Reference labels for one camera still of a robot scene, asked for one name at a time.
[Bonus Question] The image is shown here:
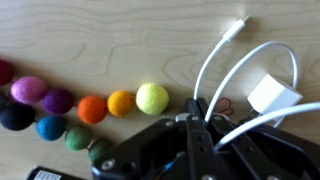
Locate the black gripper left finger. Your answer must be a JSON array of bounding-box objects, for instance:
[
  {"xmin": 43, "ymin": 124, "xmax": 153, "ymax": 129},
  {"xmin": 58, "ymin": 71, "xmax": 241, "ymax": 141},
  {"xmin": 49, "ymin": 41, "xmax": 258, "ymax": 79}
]
[{"xmin": 91, "ymin": 97, "xmax": 218, "ymax": 180}]

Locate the red wire loop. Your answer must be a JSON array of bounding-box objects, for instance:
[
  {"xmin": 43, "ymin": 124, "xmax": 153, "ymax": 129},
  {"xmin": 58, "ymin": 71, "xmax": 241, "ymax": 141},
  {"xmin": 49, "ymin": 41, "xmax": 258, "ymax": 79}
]
[{"xmin": 214, "ymin": 96, "xmax": 235, "ymax": 117}]

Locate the black device with white label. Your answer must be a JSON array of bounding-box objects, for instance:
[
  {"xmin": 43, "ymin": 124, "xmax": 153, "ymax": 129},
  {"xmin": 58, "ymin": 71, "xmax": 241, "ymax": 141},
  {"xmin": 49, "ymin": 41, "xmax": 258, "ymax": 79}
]
[{"xmin": 25, "ymin": 165, "xmax": 88, "ymax": 180}]

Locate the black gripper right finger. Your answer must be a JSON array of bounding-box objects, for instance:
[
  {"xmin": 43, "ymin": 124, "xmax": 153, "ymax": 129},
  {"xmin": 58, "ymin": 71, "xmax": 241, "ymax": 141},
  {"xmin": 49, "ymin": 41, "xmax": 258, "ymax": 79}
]
[{"xmin": 197, "ymin": 98, "xmax": 320, "ymax": 180}]

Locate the white charging cable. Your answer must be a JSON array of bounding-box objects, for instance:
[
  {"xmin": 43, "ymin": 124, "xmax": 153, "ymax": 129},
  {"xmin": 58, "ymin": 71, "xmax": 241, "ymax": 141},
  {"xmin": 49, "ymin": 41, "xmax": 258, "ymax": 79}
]
[{"xmin": 193, "ymin": 14, "xmax": 320, "ymax": 152}]

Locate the colourful felt bead string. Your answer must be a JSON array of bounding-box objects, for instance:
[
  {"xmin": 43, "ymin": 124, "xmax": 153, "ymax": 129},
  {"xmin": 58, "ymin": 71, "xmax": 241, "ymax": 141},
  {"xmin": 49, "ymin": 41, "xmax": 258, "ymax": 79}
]
[{"xmin": 0, "ymin": 58, "xmax": 171, "ymax": 164}]

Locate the white charger plug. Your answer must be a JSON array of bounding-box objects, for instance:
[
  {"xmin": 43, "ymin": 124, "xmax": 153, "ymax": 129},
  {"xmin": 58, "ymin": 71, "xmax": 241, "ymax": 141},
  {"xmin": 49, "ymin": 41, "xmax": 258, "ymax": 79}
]
[{"xmin": 246, "ymin": 73, "xmax": 304, "ymax": 116}]

